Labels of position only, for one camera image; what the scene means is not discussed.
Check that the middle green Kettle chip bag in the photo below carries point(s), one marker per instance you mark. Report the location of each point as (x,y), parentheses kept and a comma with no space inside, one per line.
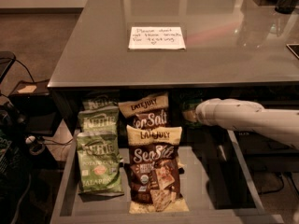
(97,120)

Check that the brown late july bag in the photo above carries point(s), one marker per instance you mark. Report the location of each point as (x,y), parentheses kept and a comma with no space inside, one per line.
(154,165)
(147,113)

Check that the grey glossy counter cabinet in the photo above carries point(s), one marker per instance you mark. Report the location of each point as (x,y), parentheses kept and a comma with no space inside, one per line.
(228,43)

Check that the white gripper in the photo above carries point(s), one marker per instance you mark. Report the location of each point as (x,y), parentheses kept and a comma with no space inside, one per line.
(207,113)

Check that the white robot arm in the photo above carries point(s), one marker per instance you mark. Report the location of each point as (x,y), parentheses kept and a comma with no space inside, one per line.
(246,116)

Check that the grey open bottom drawer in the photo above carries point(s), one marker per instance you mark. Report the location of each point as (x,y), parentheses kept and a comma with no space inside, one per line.
(213,186)

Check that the rear green Kettle chip bag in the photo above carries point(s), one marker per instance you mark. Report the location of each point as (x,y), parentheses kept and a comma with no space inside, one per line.
(99,99)

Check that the front green Kettle chip bag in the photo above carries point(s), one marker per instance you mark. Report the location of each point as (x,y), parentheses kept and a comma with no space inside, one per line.
(99,163)

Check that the black equipment at left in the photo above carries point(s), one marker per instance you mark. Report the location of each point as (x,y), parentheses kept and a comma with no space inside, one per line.
(16,163)

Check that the dark side table with note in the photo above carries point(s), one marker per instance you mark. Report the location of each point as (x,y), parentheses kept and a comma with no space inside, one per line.
(34,106)

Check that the green kettle chip bag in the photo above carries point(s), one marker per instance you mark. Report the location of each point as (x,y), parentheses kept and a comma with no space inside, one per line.
(97,120)
(99,163)
(99,99)

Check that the small green rice chip bag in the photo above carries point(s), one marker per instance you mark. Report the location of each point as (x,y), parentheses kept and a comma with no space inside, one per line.
(190,102)

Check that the rear brown Late July bag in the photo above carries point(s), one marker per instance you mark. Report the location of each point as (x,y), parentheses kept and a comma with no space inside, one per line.
(147,113)

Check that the front brown Late July bag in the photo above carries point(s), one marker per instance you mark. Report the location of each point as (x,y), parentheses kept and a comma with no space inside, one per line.
(154,165)

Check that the white handwritten paper note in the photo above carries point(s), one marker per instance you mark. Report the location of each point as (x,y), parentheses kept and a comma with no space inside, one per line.
(156,38)

